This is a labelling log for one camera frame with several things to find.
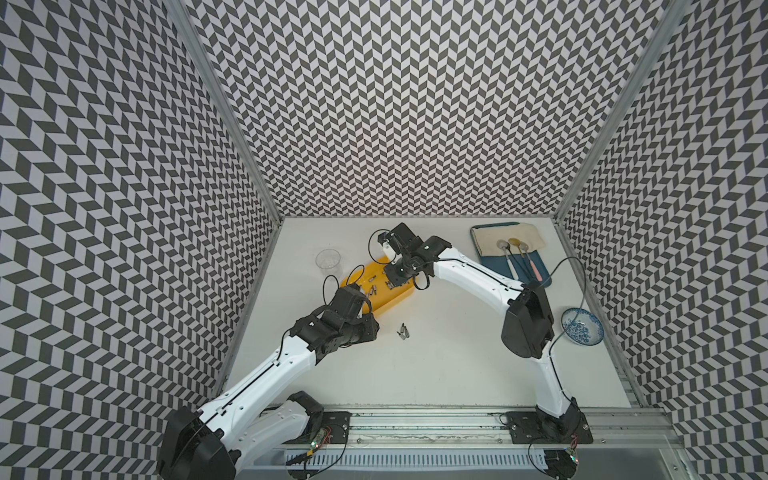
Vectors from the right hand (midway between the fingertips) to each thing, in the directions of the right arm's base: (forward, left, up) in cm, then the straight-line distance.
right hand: (394, 276), depth 88 cm
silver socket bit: (-11, -2, -12) cm, 17 cm away
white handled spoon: (+20, -40, -10) cm, 46 cm away
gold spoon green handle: (+22, -45, -12) cm, 52 cm away
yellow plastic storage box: (+4, +8, -10) cm, 14 cm away
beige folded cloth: (+22, -34, -9) cm, 42 cm away
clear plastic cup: (+11, +23, -7) cm, 27 cm away
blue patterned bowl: (-12, -56, -11) cm, 59 cm away
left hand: (-16, +5, -2) cm, 17 cm away
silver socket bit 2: (-13, -3, -12) cm, 18 cm away
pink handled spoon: (+19, -47, -11) cm, 52 cm away
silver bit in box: (+6, +8, -10) cm, 14 cm away
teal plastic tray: (+13, -44, -12) cm, 48 cm away
